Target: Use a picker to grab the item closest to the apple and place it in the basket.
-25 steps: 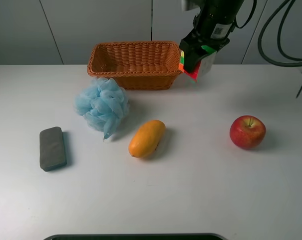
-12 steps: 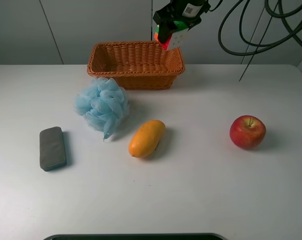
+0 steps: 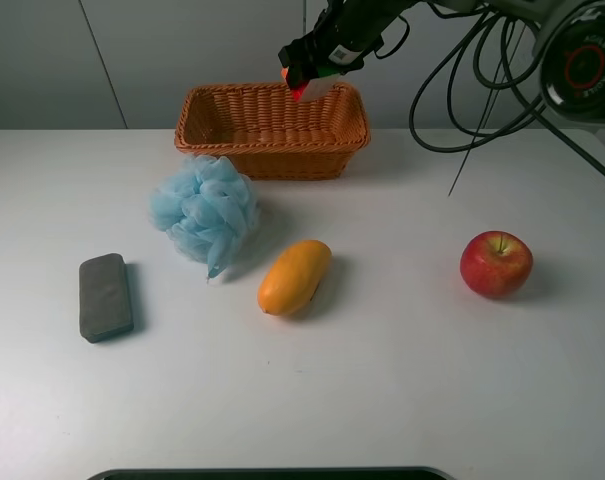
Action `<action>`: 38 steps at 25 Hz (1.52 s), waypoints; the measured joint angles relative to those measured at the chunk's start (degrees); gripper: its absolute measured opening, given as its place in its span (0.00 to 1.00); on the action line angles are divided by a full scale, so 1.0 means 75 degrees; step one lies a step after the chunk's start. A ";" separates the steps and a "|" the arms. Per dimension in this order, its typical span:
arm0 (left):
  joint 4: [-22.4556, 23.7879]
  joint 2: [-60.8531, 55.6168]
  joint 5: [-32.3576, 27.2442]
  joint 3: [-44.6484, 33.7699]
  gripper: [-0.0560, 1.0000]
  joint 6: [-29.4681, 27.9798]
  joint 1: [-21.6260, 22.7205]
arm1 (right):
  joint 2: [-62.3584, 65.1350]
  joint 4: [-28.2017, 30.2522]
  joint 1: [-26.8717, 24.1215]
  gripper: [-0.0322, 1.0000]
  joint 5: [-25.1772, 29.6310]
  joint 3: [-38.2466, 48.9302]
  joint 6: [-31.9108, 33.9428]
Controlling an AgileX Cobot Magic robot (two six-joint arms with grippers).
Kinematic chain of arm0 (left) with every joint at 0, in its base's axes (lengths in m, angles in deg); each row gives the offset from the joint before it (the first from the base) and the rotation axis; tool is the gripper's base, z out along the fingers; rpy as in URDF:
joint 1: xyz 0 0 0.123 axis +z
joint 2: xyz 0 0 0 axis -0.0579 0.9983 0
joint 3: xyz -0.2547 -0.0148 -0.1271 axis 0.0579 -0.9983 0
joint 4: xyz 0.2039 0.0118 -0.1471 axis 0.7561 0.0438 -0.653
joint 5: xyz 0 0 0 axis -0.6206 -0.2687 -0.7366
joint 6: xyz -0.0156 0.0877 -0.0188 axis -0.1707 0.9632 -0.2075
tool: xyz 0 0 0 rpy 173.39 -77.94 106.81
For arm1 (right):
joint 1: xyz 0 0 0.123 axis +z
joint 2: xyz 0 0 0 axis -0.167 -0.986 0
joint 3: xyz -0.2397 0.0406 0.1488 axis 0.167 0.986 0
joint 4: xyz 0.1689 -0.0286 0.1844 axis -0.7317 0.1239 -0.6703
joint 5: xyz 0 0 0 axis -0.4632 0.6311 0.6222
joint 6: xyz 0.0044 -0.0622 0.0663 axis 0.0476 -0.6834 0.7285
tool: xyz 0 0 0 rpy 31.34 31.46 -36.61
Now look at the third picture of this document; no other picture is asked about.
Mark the orange wicker basket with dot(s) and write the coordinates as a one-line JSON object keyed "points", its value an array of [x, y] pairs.
{"points": [[267, 135]]}

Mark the blue mesh bath loofah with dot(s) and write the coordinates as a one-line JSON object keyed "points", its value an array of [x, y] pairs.
{"points": [[207, 209]]}

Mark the grey blackboard eraser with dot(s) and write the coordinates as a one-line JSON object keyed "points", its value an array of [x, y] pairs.
{"points": [[104, 299]]}

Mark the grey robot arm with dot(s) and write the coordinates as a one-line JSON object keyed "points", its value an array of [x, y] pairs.
{"points": [[569, 48]]}

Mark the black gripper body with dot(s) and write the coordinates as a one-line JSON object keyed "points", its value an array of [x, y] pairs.
{"points": [[348, 31]]}

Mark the colourful puzzle cube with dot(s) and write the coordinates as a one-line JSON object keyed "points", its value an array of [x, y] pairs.
{"points": [[295, 76]]}

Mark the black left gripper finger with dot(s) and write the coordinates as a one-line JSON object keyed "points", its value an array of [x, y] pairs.
{"points": [[302, 62]]}

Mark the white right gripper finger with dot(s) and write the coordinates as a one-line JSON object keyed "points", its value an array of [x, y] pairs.
{"points": [[317, 87]]}

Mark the yellow mango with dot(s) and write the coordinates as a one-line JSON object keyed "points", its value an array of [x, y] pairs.
{"points": [[294, 278]]}

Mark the red apple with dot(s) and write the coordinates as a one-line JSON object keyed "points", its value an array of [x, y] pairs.
{"points": [[495, 264]]}

